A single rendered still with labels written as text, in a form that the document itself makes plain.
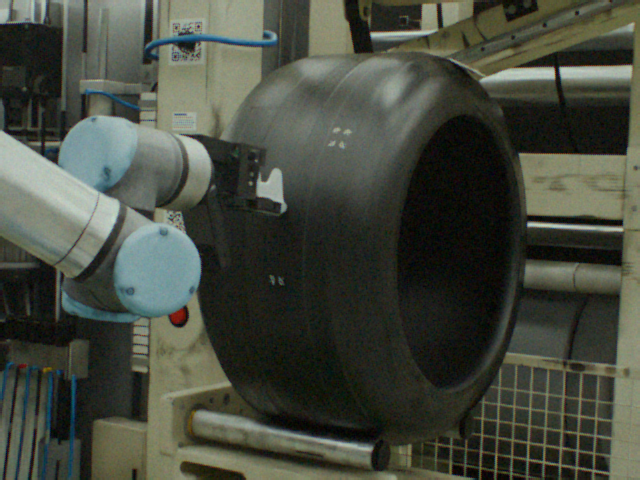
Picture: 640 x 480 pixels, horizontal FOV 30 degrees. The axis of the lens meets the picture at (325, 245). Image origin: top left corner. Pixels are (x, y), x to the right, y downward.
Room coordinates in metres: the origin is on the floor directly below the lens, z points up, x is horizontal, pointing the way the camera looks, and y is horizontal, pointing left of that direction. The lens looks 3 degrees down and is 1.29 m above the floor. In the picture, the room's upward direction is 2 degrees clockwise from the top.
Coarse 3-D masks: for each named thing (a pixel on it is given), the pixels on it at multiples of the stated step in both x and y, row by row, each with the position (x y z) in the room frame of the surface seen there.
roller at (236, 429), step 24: (192, 432) 1.83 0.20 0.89; (216, 432) 1.80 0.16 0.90; (240, 432) 1.77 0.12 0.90; (264, 432) 1.75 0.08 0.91; (288, 432) 1.73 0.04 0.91; (312, 432) 1.72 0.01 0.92; (336, 432) 1.71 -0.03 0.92; (312, 456) 1.71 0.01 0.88; (336, 456) 1.68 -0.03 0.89; (360, 456) 1.66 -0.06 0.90; (384, 456) 1.66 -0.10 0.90
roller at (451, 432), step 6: (468, 414) 1.90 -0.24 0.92; (462, 420) 1.89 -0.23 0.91; (468, 420) 1.89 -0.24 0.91; (474, 420) 1.91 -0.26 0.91; (456, 426) 1.89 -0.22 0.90; (462, 426) 1.88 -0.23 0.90; (468, 426) 1.89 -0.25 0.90; (474, 426) 1.91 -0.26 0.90; (444, 432) 1.90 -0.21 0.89; (450, 432) 1.89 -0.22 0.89; (456, 432) 1.89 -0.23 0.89; (462, 432) 1.88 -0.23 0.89; (468, 432) 1.90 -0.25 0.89; (456, 438) 1.90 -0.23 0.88; (462, 438) 1.89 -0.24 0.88; (468, 438) 1.90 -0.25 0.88
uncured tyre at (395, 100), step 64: (320, 64) 1.75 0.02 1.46; (384, 64) 1.69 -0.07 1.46; (448, 64) 1.77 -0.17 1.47; (256, 128) 1.66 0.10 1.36; (320, 128) 1.61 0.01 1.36; (384, 128) 1.59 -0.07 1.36; (448, 128) 2.00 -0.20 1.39; (320, 192) 1.56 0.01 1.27; (384, 192) 1.56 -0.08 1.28; (448, 192) 2.07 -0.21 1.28; (512, 192) 1.92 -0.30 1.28; (256, 256) 1.59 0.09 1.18; (320, 256) 1.54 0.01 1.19; (384, 256) 1.56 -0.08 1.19; (448, 256) 2.08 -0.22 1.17; (512, 256) 1.94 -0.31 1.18; (256, 320) 1.61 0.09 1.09; (320, 320) 1.55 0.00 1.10; (384, 320) 1.57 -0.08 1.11; (448, 320) 2.04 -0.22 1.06; (512, 320) 1.93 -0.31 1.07; (256, 384) 1.68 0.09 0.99; (320, 384) 1.61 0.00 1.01; (384, 384) 1.60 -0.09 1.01; (448, 384) 1.94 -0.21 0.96
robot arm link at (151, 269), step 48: (0, 144) 1.09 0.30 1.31; (0, 192) 1.08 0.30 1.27; (48, 192) 1.10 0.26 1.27; (96, 192) 1.14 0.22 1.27; (48, 240) 1.10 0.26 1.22; (96, 240) 1.11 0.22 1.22; (144, 240) 1.12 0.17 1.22; (96, 288) 1.14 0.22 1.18; (144, 288) 1.12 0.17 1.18; (192, 288) 1.15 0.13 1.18
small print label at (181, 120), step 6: (174, 114) 1.95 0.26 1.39; (180, 114) 1.95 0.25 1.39; (186, 114) 1.94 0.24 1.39; (192, 114) 1.93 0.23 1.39; (174, 120) 1.95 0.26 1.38; (180, 120) 1.95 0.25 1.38; (186, 120) 1.94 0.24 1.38; (192, 120) 1.93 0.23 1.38; (174, 126) 1.95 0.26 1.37; (180, 126) 1.95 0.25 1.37; (186, 126) 1.94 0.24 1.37; (192, 126) 1.93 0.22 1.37
